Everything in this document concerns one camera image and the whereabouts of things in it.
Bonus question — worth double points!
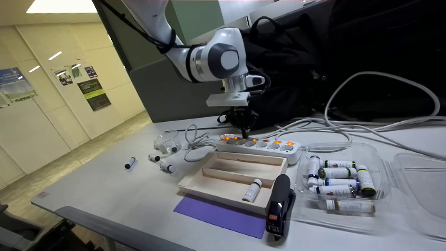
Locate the empty clear plastic container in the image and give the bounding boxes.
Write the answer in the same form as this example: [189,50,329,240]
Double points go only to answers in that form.
[389,151,446,236]

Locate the black and green wall poster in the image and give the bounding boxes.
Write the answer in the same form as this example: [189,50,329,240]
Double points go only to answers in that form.
[76,77,113,113]

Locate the white power strip cable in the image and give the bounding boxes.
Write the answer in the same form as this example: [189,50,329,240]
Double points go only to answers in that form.
[274,114,446,163]

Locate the white bottle with black cap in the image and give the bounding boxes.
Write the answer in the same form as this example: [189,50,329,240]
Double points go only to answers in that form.
[322,159,357,169]
[315,184,359,198]
[324,177,360,190]
[324,198,377,216]
[317,166,357,180]
[306,155,322,179]

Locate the ceiling light panel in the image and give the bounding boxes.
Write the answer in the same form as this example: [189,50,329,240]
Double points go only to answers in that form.
[25,0,99,15]

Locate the light wooden tray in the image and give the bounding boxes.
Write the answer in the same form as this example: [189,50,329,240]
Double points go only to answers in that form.
[177,151,290,216]

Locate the black stapler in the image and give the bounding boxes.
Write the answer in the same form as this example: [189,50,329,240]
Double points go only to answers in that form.
[264,173,297,243]

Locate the thick white cable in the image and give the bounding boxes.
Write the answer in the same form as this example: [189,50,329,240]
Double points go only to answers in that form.
[322,70,442,137]

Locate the clear plastic clamshell container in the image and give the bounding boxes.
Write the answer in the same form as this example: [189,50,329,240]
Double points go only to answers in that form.
[294,142,393,226]

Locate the black bag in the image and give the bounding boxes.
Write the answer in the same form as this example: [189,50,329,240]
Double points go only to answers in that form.
[240,0,446,128]

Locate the blue wall poster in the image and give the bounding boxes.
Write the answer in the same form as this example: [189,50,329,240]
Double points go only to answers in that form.
[0,66,38,105]

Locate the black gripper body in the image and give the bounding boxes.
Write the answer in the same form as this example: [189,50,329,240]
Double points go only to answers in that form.
[221,106,258,131]

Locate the small clear plastic packaging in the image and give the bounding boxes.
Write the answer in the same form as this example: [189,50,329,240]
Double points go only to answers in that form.
[154,131,189,156]

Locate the white power strip orange switches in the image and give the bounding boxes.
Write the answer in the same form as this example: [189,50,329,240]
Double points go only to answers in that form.
[216,132,303,166]

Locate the dark grey chair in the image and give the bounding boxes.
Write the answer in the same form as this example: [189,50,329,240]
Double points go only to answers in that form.
[0,202,78,251]

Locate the white bottle with dark band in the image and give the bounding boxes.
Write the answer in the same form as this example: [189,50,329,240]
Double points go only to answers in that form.
[241,177,264,204]

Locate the grey partition panel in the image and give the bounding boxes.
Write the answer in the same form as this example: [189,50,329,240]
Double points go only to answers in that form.
[91,0,226,124]

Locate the small black-capped vial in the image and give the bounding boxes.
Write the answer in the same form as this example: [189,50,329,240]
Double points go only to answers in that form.
[123,155,138,170]

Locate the small wall notice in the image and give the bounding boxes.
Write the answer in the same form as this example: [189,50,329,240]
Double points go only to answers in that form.
[83,64,99,79]
[53,67,76,88]
[70,61,84,79]

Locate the white bottle with green band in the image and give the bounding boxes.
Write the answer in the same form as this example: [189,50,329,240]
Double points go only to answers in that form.
[354,163,378,199]

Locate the purple paper sheet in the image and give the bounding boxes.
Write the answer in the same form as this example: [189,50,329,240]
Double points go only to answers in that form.
[172,194,268,241]

